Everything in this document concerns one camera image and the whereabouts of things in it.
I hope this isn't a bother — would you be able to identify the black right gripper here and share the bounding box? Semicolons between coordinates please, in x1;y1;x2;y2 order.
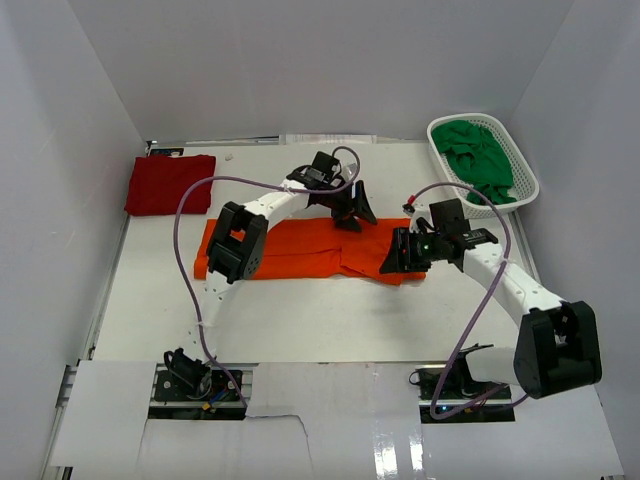
379;228;446;275

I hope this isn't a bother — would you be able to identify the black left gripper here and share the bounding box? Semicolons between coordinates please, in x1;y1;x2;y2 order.
320;180;377;233

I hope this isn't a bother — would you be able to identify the orange t shirt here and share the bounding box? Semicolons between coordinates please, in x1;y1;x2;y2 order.
193;217;427;287

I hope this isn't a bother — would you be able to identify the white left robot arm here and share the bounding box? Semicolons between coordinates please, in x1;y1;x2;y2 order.
172;145;377;380

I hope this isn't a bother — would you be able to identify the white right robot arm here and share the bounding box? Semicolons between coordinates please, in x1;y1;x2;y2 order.
379;200;603;399

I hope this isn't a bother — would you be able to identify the green t shirt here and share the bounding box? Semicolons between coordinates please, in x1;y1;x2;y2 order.
431;120;516;205

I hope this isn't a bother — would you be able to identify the white plastic laundry basket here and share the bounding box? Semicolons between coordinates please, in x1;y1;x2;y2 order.
426;113;539;218

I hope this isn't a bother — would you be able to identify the folded dark red t shirt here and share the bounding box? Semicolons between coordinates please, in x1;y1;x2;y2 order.
124;155;216;216

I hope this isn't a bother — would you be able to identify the blue label sticker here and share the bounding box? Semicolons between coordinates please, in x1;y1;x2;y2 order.
147;145;184;157

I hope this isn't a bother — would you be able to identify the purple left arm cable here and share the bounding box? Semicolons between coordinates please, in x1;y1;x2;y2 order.
173;146;361;409

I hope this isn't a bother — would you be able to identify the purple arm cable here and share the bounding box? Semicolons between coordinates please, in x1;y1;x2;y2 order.
173;146;361;409
402;180;530;419

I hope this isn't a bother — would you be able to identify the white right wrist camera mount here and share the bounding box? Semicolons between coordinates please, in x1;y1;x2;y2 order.
402;195;435;234

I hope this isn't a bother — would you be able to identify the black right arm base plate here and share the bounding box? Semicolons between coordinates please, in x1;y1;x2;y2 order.
408;365;515;425

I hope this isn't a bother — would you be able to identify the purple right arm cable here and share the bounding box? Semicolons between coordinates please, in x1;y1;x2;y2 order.
402;180;530;419

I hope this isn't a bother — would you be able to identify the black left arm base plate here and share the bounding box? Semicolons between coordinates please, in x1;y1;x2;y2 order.
148;368;246;421

